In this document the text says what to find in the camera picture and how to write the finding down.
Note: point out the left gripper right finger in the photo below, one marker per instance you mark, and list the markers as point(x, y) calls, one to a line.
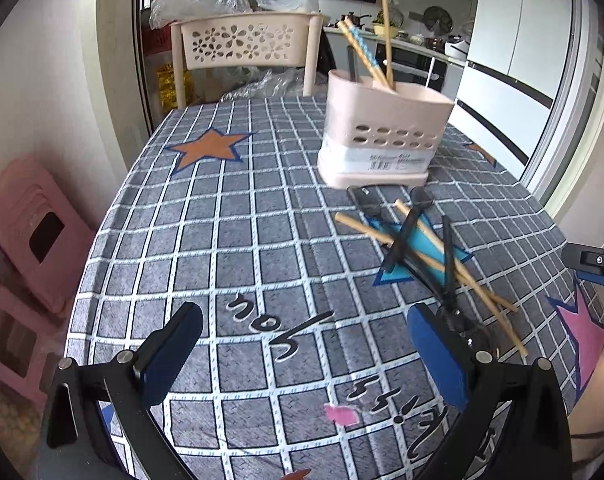
point(455, 366)

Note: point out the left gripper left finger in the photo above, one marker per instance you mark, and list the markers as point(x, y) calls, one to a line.
point(163, 354)

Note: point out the black handled spoon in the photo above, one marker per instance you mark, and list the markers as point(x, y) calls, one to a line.
point(421, 200)

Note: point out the long wooden chopstick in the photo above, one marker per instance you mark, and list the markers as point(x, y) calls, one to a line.
point(422, 254)

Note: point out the blue patterned chopstick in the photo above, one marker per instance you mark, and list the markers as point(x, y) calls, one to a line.
point(364, 52)

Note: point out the pink plastic stool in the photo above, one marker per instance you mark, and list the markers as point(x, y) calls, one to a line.
point(42, 234)
point(31, 345)

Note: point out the grey checkered tablecloth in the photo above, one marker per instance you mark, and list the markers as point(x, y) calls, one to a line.
point(304, 361)

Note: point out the white refrigerator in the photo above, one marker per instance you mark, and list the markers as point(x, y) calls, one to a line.
point(515, 61)

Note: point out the pink utensil holder caddy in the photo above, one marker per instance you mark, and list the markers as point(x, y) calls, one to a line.
point(377, 136)

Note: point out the black built-in oven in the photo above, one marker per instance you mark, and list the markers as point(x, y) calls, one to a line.
point(409, 64)

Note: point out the yellow bowl on counter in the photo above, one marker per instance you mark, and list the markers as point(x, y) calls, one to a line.
point(383, 31)

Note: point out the beige perforated plastic basket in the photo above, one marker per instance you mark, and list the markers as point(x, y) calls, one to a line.
point(263, 39)

